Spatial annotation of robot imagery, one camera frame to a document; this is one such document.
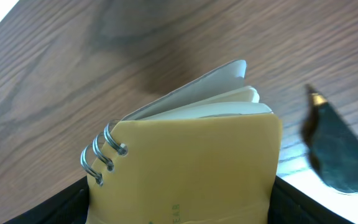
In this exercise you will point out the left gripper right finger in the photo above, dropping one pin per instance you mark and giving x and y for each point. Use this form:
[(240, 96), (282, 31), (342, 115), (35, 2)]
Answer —
[(288, 205)]

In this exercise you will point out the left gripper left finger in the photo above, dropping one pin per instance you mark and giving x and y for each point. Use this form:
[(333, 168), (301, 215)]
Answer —
[(70, 206)]

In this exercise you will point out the black teardrop-shaped object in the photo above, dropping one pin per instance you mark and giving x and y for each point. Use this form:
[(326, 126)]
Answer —
[(333, 146)]

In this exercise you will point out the yellow sticky note pad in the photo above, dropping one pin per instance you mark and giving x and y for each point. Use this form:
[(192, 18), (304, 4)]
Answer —
[(204, 153)]

